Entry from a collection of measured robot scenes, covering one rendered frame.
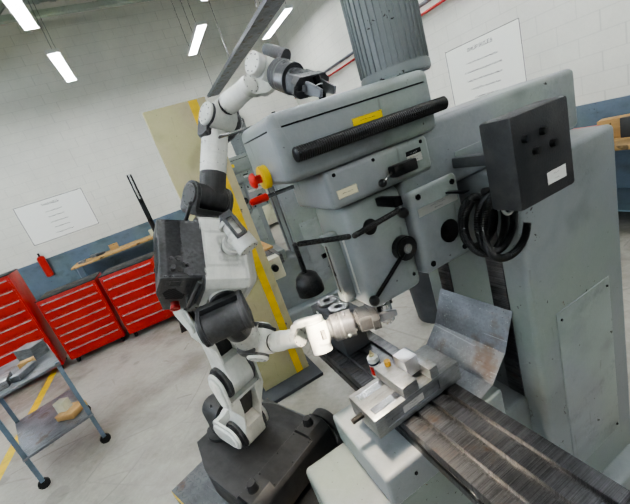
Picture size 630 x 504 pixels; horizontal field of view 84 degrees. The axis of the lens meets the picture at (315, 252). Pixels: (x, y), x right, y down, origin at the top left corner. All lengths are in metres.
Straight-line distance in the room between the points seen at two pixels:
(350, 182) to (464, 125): 0.42
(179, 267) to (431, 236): 0.73
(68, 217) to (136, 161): 2.02
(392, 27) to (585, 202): 0.82
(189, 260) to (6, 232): 9.35
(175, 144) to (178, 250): 1.61
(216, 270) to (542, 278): 1.00
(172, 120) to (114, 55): 7.79
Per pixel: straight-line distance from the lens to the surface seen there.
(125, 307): 5.65
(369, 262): 0.97
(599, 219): 1.51
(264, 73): 1.15
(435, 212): 1.07
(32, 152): 10.19
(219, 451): 2.03
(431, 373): 1.23
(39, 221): 10.17
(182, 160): 2.63
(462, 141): 1.16
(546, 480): 1.10
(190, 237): 1.13
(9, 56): 10.58
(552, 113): 0.99
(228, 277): 1.09
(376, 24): 1.09
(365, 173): 0.92
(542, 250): 1.27
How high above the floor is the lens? 1.81
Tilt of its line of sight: 17 degrees down
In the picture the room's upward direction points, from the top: 19 degrees counter-clockwise
